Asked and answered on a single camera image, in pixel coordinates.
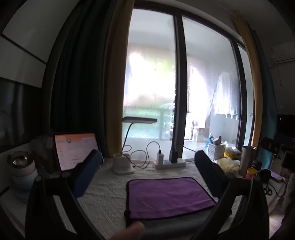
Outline purple towel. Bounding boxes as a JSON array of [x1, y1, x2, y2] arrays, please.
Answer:
[[124, 177, 217, 220]]

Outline white air conditioner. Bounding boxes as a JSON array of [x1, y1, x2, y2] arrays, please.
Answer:
[[269, 42, 295, 64]]

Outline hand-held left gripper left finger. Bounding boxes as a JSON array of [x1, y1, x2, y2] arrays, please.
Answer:
[[25, 149, 104, 240]]

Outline black round jar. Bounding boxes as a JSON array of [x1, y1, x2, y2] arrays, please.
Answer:
[[259, 169, 273, 184]]

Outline black lamp cable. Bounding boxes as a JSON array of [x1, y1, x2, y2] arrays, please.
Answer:
[[121, 145, 148, 168]]

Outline dark curtain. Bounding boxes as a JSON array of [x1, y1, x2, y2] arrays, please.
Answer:
[[49, 0, 120, 160]]

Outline tablet with lit screen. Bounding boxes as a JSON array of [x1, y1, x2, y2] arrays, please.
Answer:
[[53, 132, 100, 172]]

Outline steel tumbler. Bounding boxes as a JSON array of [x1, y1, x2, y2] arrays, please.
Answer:
[[238, 146, 257, 177]]

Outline grey towel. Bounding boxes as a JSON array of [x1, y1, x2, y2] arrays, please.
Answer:
[[126, 203, 232, 240]]

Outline person's left hand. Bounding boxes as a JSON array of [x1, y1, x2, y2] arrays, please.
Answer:
[[108, 222, 145, 240]]

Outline black window frame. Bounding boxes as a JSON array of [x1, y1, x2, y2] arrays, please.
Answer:
[[126, 7, 250, 160]]

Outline yellow cup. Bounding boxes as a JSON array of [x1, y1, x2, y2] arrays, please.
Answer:
[[245, 168, 258, 180]]

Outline white woven basket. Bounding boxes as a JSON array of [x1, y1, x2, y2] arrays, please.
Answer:
[[207, 143, 226, 160]]

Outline yellow curtain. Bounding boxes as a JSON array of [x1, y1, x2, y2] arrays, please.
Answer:
[[232, 16, 263, 148], [105, 0, 135, 159]]

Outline white quilted table cover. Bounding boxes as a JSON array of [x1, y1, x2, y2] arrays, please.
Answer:
[[0, 157, 287, 240]]

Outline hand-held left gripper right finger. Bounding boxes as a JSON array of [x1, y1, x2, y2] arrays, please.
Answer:
[[194, 150, 270, 240]]

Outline white desk lamp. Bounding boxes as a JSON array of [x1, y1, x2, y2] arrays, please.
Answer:
[[112, 117, 158, 175]]

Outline teal curtain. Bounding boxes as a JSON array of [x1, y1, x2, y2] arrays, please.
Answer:
[[251, 30, 278, 162]]

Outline white power strip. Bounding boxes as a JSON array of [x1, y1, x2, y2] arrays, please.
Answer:
[[154, 159, 187, 170]]

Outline yellow packets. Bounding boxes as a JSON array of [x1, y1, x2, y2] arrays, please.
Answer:
[[217, 158, 241, 173]]

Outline hanging white garment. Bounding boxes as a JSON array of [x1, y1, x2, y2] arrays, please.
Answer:
[[213, 71, 239, 116]]

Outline yellow tissue pack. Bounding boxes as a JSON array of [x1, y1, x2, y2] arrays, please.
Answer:
[[224, 146, 241, 159]]

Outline black charger cable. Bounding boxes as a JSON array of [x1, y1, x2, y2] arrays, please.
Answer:
[[146, 141, 162, 167]]

